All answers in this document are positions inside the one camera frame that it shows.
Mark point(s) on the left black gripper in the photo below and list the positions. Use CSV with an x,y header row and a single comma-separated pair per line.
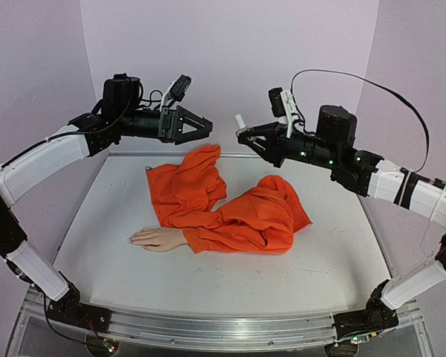
x,y
172,126

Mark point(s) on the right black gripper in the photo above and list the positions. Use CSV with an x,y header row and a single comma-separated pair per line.
x,y
281,144

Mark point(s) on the white nail polish cap brush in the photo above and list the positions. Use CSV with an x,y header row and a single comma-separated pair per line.
x,y
239,121

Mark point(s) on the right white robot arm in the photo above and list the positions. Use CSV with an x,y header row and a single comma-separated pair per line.
x,y
361,172

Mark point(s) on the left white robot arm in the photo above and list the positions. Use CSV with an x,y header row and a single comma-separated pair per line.
x,y
121,112

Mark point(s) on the orange cloth garment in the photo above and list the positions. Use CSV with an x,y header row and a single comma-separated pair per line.
x,y
263,220

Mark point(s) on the mannequin hand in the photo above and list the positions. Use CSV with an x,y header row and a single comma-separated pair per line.
x,y
159,240

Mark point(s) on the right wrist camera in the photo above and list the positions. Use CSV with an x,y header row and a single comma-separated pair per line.
x,y
284,109

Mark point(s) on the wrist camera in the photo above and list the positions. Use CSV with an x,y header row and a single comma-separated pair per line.
x,y
175,92
284,109

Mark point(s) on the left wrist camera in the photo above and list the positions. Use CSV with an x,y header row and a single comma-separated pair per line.
x,y
175,92

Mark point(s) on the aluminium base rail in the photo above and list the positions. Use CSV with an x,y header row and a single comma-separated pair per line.
x,y
142,333

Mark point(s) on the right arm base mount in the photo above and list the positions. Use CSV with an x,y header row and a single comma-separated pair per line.
x,y
375,317

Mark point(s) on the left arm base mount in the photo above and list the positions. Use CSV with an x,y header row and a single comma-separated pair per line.
x,y
70,310

